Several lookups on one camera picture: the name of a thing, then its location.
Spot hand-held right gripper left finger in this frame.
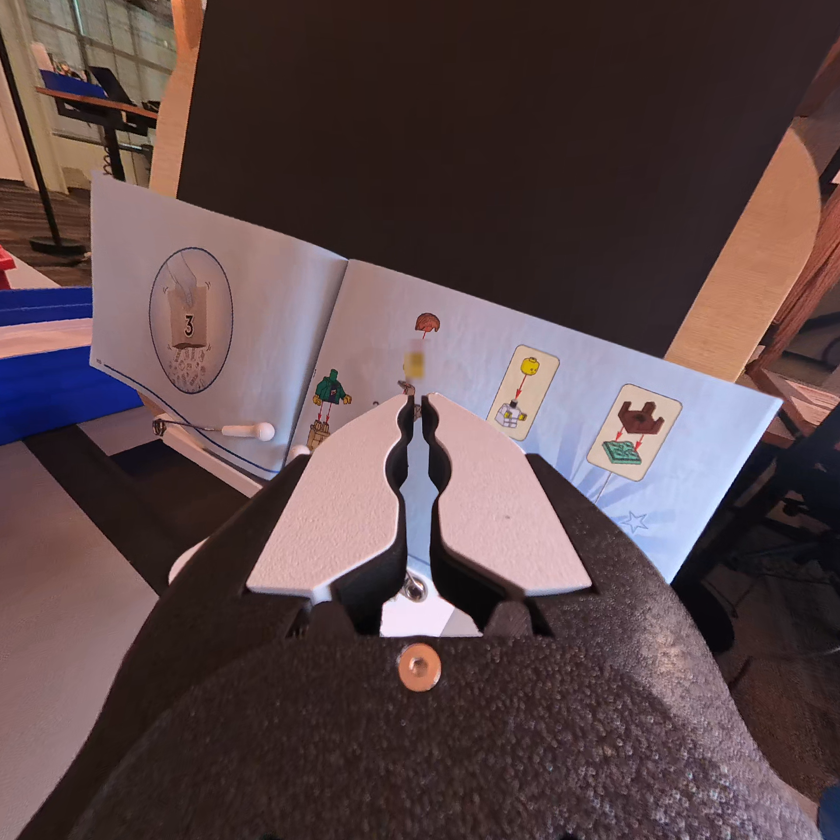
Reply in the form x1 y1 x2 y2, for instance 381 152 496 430
246 394 417 605

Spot black floor lamp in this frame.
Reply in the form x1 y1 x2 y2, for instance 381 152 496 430
0 33 88 258

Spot wooden top standing desk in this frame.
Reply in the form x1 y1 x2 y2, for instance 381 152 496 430
36 84 160 185

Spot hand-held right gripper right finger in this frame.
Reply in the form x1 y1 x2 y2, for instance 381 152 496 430
420 392 595 599

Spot black laptop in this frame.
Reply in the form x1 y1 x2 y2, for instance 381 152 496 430
87 66 132 105

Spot black board panel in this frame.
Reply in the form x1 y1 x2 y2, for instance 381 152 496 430
177 0 823 368

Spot small blue storage box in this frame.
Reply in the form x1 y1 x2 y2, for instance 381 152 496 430
38 66 89 99

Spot black office chair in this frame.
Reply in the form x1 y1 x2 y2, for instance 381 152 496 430
676 394 840 657

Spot blue plastic bin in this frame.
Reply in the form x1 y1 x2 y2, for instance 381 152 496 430
0 285 144 447

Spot pale blue instruction booklet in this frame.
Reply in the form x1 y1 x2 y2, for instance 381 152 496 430
88 172 785 585

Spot wooden panel support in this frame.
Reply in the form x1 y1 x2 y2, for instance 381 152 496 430
150 0 206 199
663 125 826 383

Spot brown wooden table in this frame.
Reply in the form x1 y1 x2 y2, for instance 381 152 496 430
748 354 840 454

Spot white book stand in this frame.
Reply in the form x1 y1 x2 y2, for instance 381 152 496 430
152 407 483 639

